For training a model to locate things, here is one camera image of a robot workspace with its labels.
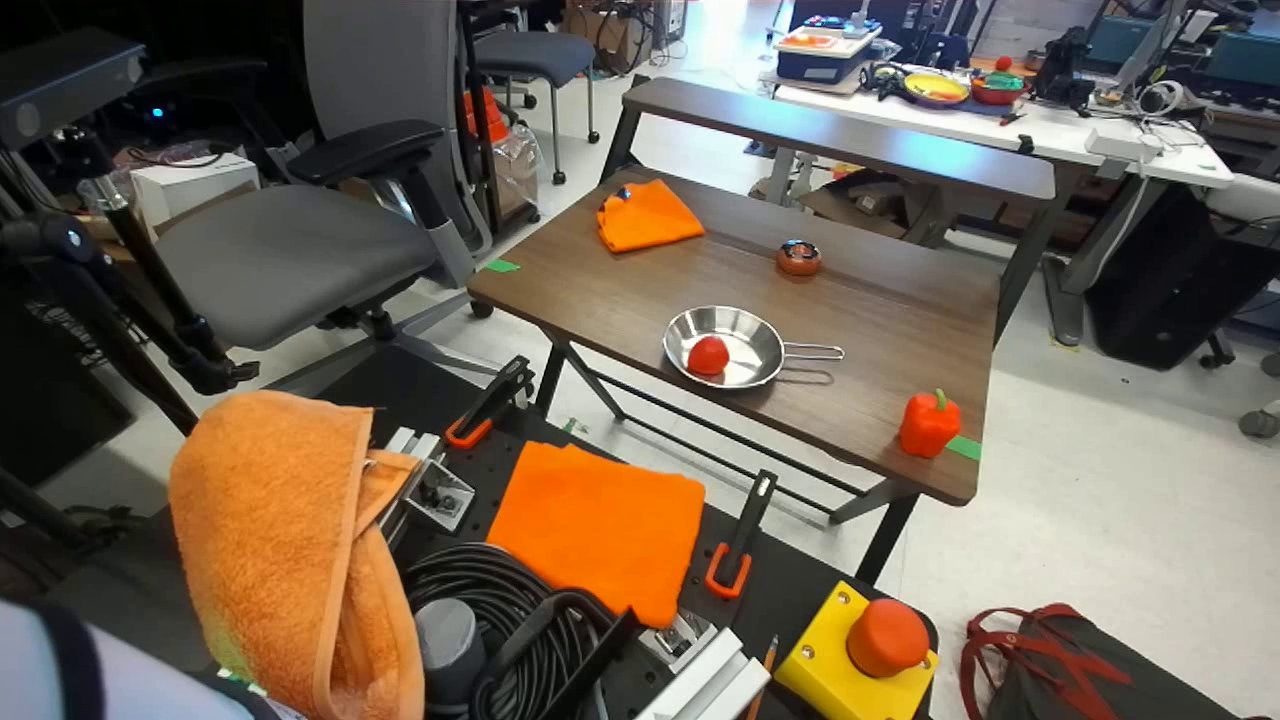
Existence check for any silver metal pan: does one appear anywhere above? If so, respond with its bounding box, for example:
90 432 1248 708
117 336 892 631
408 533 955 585
662 300 848 394

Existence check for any red toy tomato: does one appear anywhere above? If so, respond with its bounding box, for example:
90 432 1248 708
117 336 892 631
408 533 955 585
683 332 735 382

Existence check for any wooden folding table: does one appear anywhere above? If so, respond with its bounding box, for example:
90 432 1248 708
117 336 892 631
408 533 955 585
530 332 929 590

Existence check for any orange cloth with black trim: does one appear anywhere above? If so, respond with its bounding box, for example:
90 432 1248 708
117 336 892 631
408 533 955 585
594 174 709 258

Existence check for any flat orange cloth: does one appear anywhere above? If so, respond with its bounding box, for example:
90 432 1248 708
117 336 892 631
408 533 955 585
486 438 709 631

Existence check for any small orange bowl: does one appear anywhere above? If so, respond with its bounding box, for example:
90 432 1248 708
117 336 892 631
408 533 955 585
774 236 828 281

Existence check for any red toy bell pepper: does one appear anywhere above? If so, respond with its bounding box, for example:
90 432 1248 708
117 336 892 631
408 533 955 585
897 382 969 464

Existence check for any dark wood raised shelf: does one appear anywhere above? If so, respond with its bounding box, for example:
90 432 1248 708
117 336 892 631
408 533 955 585
619 70 1062 209

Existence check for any blue-gray office chair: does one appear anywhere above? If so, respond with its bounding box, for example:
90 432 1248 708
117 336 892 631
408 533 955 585
467 25 604 187

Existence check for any aluminium extrusion bar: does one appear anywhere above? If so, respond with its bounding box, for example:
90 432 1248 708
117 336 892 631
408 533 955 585
633 613 776 720

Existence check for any gray cylinder cap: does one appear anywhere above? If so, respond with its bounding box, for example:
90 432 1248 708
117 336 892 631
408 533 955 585
412 596 494 720

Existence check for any bin with orange contents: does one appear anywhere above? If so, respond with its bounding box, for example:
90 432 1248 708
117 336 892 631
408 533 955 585
776 11 887 89

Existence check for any gray office chair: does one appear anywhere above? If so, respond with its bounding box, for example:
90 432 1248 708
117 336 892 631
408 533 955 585
126 0 494 394

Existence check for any yellow emergency stop box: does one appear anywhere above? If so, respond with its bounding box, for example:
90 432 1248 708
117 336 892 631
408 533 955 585
774 581 941 720

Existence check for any draped orange towel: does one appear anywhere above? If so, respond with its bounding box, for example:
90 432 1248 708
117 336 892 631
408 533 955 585
166 389 427 720

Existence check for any yellow bowl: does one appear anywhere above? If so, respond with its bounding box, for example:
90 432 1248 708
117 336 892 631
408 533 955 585
901 66 978 113

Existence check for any red bowl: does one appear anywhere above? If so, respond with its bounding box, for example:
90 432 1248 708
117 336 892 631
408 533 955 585
969 50 1031 108

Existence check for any white box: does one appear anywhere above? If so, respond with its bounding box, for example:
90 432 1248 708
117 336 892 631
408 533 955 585
128 147 264 232

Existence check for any white background table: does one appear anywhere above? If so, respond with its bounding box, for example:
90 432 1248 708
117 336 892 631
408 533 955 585
774 70 1280 226

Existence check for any black backpack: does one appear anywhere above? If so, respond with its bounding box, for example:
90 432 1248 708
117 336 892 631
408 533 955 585
1083 184 1280 377

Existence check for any red black bag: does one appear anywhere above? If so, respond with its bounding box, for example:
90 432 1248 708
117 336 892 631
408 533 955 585
955 598 1246 720

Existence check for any black clamp with orange handle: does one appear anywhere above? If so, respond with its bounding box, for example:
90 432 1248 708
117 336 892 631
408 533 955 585
444 351 540 457
700 468 781 605

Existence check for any small metal bracket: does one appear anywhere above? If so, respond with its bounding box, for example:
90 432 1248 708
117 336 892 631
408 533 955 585
380 424 480 539

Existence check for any black cable coil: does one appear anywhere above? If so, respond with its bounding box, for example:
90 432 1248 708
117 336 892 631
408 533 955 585
397 537 644 720

